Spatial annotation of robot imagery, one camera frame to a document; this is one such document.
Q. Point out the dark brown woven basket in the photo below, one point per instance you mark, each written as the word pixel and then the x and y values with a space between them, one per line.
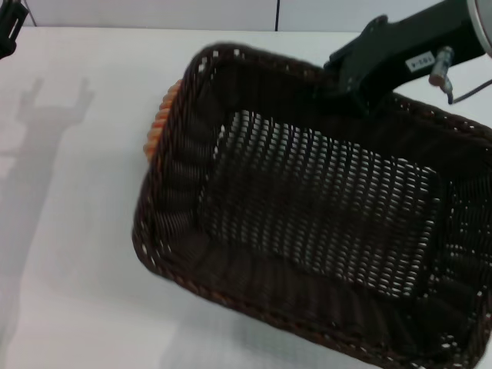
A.
pixel 307 215

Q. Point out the orange striped bread loaf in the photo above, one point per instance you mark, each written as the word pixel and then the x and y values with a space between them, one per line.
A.
pixel 159 123

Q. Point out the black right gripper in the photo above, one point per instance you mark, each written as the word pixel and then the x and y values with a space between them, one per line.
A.
pixel 407 38

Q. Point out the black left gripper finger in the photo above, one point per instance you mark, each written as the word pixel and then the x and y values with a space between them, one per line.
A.
pixel 9 42

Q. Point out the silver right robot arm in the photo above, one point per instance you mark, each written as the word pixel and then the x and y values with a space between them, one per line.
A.
pixel 482 23

